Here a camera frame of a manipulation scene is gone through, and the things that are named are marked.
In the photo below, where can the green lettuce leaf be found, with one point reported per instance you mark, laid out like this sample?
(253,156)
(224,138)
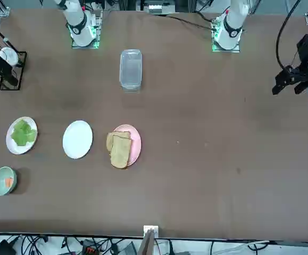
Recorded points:
(22,134)

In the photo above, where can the orange carrot slice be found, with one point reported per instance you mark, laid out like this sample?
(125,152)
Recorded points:
(9,182)

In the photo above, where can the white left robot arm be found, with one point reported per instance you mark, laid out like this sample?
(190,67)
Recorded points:
(231,29)

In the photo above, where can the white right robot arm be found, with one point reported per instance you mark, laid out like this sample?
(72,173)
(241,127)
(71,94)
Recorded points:
(80,24)

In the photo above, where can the pale plate under lettuce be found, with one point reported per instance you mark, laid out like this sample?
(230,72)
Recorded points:
(18,150)

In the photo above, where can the white round plate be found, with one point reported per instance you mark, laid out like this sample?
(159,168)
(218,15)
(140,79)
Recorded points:
(77,139)

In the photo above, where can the pink round plate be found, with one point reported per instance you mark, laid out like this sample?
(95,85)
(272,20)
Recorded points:
(136,140)

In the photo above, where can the white cup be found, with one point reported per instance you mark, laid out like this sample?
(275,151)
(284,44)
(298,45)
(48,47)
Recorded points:
(8,55)

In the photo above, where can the clear plastic container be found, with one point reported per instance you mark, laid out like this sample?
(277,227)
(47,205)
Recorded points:
(131,70)

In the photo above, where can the black device with red plugs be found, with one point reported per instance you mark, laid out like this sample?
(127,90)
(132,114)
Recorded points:
(91,248)

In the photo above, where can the aluminium camera post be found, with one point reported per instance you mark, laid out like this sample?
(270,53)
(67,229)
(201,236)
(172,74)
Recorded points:
(149,239)

